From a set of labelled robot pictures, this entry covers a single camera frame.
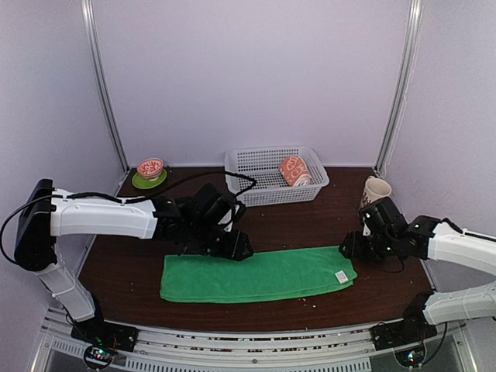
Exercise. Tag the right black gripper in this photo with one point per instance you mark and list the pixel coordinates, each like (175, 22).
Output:
(353, 248)

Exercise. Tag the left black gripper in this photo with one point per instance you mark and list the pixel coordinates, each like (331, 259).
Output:
(239, 239)

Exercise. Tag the green microfiber towel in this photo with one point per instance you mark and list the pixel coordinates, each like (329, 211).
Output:
(270, 276)

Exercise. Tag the white plastic mesh basket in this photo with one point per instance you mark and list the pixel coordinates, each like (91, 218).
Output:
(265, 184)

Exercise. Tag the orange rabbit pattern towel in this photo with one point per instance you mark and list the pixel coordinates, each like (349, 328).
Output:
(294, 170)

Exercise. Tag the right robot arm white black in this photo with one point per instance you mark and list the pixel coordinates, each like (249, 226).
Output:
(441, 240)

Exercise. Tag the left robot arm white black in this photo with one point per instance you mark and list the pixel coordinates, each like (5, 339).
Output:
(52, 212)

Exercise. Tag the ceramic mug floral pattern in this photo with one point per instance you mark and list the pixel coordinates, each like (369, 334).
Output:
(374, 189)

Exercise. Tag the red patterned small bowl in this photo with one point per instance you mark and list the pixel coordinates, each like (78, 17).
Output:
(151, 169)

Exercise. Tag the green saucer plate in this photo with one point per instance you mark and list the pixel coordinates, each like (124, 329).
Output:
(142, 183)

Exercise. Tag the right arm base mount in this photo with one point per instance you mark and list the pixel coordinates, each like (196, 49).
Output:
(406, 339)

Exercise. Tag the right aluminium frame post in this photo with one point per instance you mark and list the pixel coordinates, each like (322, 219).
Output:
(399, 99)

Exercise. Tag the aluminium frame post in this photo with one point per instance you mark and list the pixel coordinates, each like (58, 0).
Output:
(88, 14)
(399, 99)

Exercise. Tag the aluminium front rail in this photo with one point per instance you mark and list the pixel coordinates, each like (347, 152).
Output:
(341, 349)

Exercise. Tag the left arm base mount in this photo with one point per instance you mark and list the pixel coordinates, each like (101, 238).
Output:
(102, 351)

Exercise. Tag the left aluminium frame post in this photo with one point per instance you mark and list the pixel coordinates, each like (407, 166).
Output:
(88, 14)

